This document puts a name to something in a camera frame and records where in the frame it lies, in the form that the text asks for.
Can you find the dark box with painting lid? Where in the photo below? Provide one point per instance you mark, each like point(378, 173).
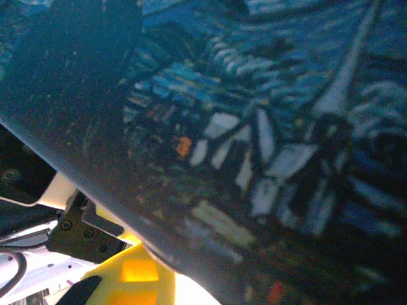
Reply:
point(222, 127)

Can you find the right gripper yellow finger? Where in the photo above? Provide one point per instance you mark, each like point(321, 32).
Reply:
point(140, 286)

